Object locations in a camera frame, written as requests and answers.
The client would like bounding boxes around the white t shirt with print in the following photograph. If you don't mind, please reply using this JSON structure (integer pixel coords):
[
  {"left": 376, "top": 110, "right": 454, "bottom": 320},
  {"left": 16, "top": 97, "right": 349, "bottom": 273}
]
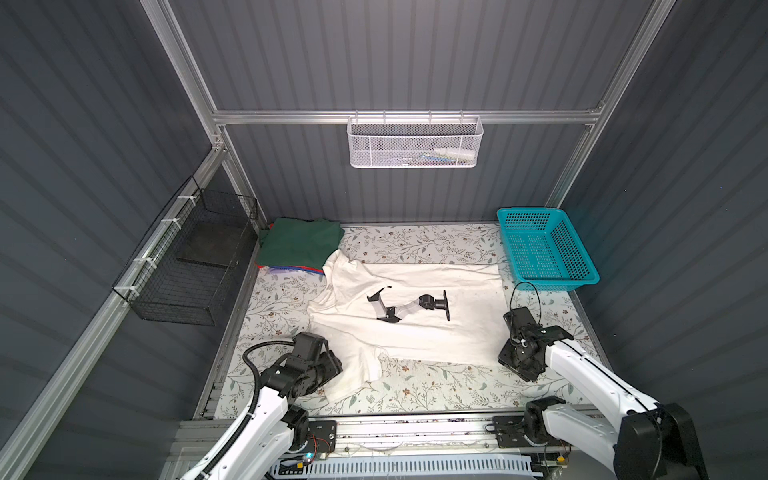
[{"left": 308, "top": 251, "right": 509, "bottom": 402}]

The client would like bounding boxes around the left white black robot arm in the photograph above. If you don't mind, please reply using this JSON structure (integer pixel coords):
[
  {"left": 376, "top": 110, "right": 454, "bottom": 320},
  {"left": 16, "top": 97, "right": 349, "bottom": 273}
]
[{"left": 183, "top": 332, "right": 343, "bottom": 479}]

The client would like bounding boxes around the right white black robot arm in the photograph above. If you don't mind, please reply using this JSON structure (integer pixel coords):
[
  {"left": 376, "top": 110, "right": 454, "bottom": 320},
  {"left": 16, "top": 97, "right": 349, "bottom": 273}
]
[{"left": 498, "top": 307, "right": 708, "bottom": 479}]

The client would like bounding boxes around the floral table cloth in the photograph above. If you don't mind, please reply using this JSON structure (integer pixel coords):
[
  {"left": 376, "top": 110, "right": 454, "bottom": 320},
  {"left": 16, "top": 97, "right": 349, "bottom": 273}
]
[{"left": 205, "top": 223, "right": 609, "bottom": 419}]

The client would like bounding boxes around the teal plastic basket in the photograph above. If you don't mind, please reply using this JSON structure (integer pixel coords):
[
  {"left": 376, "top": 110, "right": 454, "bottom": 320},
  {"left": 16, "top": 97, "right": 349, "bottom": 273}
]
[{"left": 497, "top": 207, "right": 600, "bottom": 292}]

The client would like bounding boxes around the folded green t shirt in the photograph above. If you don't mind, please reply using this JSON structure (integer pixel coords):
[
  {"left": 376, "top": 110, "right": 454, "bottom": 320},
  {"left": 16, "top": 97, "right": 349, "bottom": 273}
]
[{"left": 256, "top": 218, "right": 344, "bottom": 274}]

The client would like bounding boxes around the white bottle in basket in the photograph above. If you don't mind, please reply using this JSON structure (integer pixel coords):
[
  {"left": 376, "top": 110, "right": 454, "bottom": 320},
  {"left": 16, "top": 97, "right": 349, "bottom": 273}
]
[{"left": 433, "top": 147, "right": 477, "bottom": 163}]

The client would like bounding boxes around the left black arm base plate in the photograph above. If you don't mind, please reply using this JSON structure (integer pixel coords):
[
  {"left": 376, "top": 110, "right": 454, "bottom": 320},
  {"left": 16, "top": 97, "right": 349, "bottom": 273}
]
[{"left": 288, "top": 420, "right": 338, "bottom": 456}]

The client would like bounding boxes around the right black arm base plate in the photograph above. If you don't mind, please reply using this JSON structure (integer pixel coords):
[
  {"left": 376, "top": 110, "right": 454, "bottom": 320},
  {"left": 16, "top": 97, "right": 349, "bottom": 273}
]
[{"left": 484, "top": 414, "right": 559, "bottom": 448}]

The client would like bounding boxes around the white slotted cable duct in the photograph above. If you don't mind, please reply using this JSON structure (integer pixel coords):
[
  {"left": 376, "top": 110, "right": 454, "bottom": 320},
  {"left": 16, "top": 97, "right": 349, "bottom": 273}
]
[{"left": 269, "top": 454, "right": 544, "bottom": 479}]

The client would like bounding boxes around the black wire mesh basket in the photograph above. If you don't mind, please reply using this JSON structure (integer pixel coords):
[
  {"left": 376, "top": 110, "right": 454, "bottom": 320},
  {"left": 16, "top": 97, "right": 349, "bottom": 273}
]
[{"left": 113, "top": 184, "right": 259, "bottom": 327}]

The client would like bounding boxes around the white wire mesh basket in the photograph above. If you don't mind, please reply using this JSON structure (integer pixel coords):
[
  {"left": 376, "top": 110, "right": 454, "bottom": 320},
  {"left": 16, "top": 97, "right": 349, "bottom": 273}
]
[{"left": 346, "top": 115, "right": 484, "bottom": 169}]

